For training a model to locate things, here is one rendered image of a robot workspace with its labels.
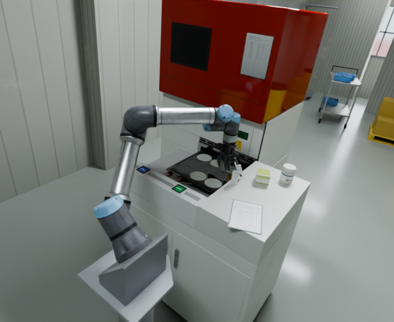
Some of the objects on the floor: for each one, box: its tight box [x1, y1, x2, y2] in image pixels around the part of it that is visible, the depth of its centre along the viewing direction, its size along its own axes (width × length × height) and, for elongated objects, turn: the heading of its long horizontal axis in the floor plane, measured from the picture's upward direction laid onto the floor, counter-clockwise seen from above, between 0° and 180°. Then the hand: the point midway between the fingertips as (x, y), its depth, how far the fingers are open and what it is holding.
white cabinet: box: [129, 191, 304, 322], centre depth 190 cm, size 64×96×82 cm, turn 43°
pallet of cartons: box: [367, 96, 394, 151], centre depth 486 cm, size 77×108×64 cm
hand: (222, 170), depth 164 cm, fingers closed
